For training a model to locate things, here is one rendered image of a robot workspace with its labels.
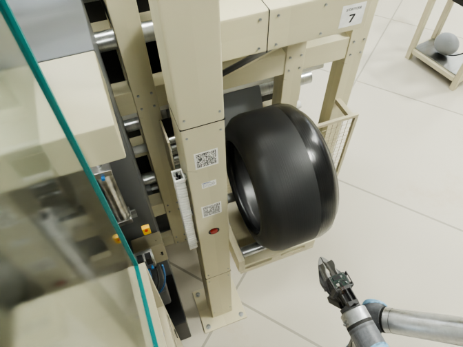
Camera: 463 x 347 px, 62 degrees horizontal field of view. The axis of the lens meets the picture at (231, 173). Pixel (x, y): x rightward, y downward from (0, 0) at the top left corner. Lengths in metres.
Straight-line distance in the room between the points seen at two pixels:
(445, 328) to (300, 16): 1.06
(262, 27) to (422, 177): 2.30
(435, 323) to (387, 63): 3.20
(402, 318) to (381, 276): 1.31
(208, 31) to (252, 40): 0.42
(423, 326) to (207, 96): 0.98
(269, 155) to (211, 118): 0.31
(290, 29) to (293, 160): 0.42
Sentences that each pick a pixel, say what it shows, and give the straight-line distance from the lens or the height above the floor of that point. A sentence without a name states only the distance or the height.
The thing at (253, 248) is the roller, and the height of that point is 0.92.
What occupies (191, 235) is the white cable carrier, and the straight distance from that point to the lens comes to 1.54.
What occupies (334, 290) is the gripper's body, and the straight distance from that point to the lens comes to 1.39.
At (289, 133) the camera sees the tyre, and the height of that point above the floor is 1.45.
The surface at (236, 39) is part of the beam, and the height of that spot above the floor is 1.71.
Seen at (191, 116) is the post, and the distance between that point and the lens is 1.03.
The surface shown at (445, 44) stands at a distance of 4.22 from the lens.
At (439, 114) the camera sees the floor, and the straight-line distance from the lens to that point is 3.89.
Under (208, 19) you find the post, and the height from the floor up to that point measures 1.96.
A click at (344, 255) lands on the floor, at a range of 2.76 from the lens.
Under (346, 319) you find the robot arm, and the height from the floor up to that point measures 1.12.
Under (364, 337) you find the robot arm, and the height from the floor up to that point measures 1.13.
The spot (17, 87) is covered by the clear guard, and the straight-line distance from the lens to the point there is 0.55.
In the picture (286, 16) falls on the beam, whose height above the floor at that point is 1.75.
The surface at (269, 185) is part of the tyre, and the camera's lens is 1.27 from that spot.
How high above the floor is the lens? 2.41
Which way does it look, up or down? 53 degrees down
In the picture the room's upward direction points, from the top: 1 degrees counter-clockwise
